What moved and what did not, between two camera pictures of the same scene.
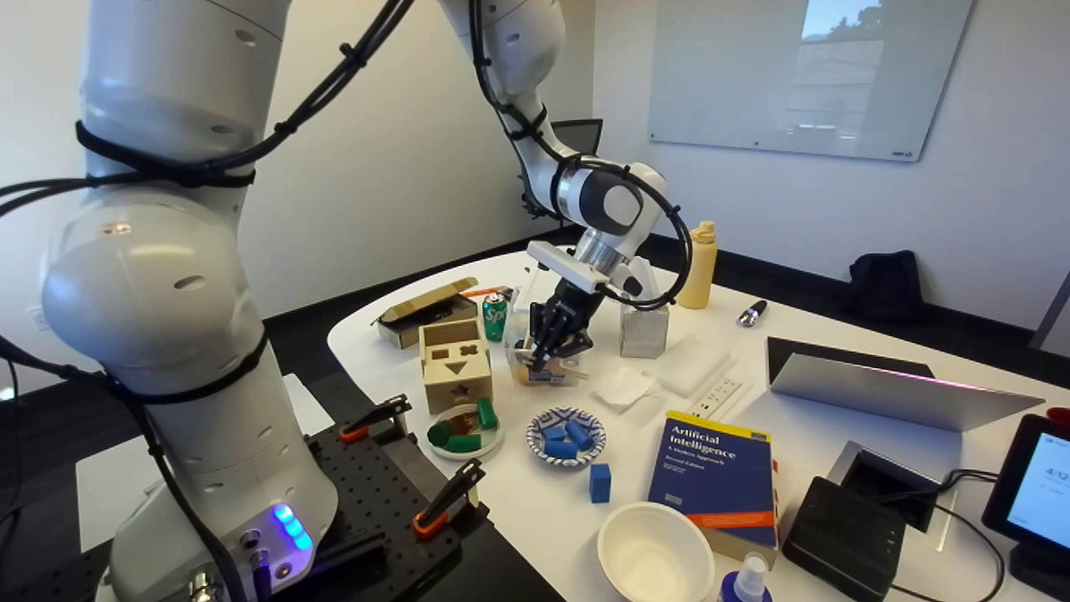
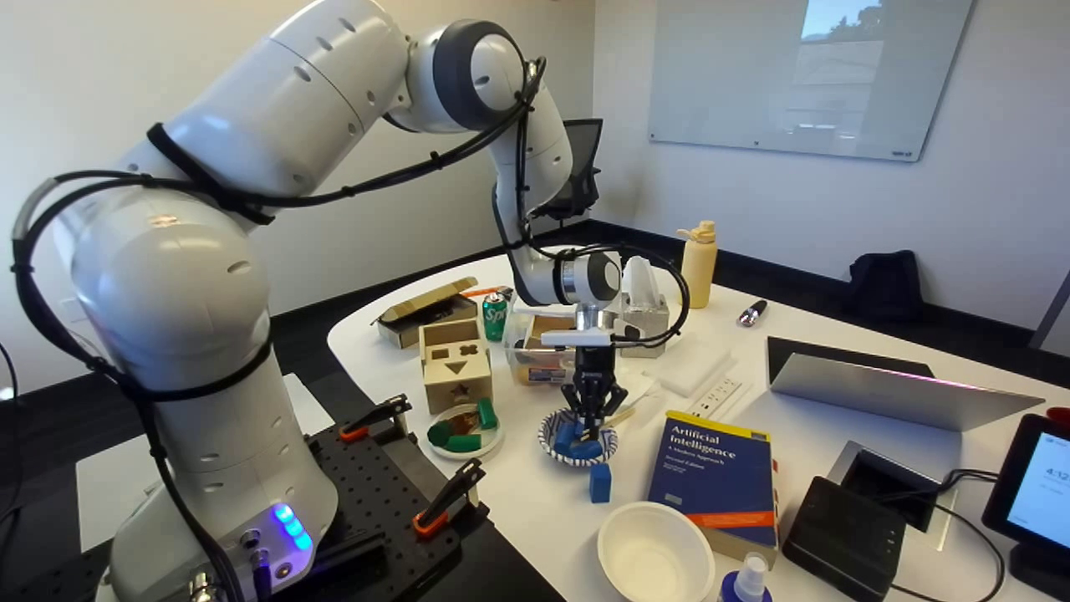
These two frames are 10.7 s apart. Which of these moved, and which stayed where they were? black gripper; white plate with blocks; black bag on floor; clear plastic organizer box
Moved: black gripper
Stayed: clear plastic organizer box; white plate with blocks; black bag on floor
